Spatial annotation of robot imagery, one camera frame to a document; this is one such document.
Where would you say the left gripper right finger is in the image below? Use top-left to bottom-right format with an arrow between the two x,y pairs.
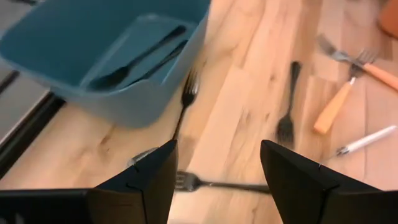
260,139 -> 398,224

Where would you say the orange-handled fork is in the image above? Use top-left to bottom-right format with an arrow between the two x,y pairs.
313,49 -> 379,135
316,33 -> 398,91

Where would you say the white-handled fork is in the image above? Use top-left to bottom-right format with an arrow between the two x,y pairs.
335,124 -> 398,157
126,147 -> 159,168

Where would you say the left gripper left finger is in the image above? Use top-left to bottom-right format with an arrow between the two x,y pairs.
0,139 -> 178,224

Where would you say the black fork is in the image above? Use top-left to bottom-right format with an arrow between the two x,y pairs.
88,24 -> 187,91
172,68 -> 200,141
175,170 -> 271,194
275,60 -> 303,147
129,39 -> 190,87

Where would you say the black metal frame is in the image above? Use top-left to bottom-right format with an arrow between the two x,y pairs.
0,70 -> 67,180

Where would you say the orange plastic bin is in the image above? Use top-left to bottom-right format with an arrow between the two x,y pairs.
378,0 -> 398,40

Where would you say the blue plastic bin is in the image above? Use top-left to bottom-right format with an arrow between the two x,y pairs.
0,0 -> 212,129

